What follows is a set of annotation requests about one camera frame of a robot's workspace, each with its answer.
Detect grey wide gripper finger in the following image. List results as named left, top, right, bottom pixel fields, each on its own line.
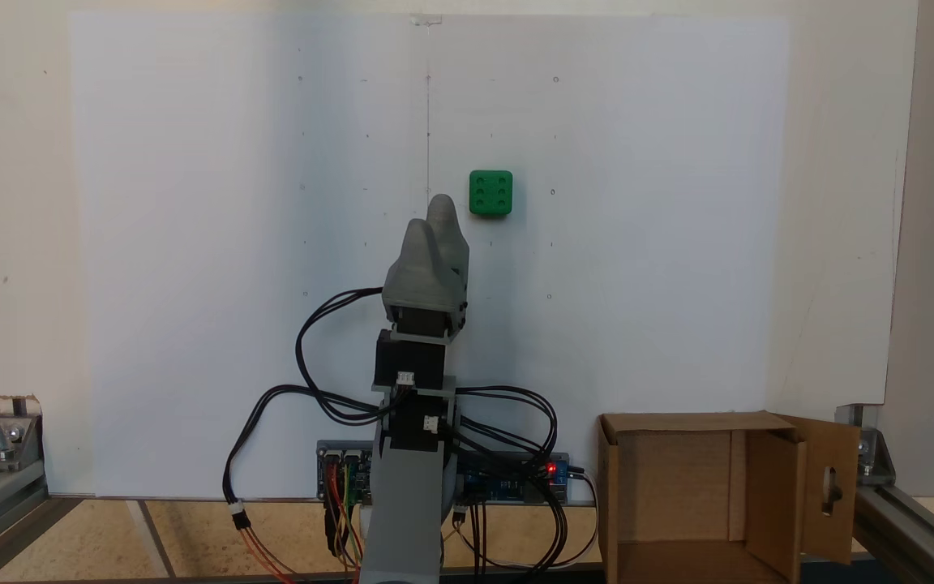
left=383, top=218, right=467, bottom=287

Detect grey narrow gripper finger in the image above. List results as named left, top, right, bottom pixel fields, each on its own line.
left=426, top=194, right=471, bottom=281

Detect green dice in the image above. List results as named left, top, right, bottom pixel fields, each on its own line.
left=469, top=170, right=514, bottom=217

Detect white paper sheet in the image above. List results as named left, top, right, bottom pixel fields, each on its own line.
left=68, top=11, right=430, bottom=499
left=425, top=11, right=790, bottom=505

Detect blue circuit board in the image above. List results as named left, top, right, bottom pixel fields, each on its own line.
left=455, top=450, right=573, bottom=505

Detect brown cardboard box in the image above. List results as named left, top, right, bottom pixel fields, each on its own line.
left=597, top=410, right=861, bottom=584

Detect black servo cable loop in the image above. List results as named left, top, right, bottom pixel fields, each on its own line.
left=295, top=286, right=388, bottom=424
left=452, top=386, right=559, bottom=481

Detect circuit board with jumper wires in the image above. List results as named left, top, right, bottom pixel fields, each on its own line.
left=317, top=440, right=375, bottom=504

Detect coloured jumper wires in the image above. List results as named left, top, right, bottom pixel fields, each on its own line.
left=323, top=457, right=364, bottom=573

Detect black board cable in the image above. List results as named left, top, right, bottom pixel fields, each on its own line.
left=452, top=474, right=600, bottom=573

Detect orange and red wires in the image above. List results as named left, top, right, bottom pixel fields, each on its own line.
left=236, top=519, right=298, bottom=584

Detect metal corner bracket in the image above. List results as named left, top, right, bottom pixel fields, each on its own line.
left=834, top=403, right=898, bottom=487
left=0, top=396, right=44, bottom=474

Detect aluminium frame post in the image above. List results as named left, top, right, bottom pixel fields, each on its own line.
left=879, top=0, right=934, bottom=497

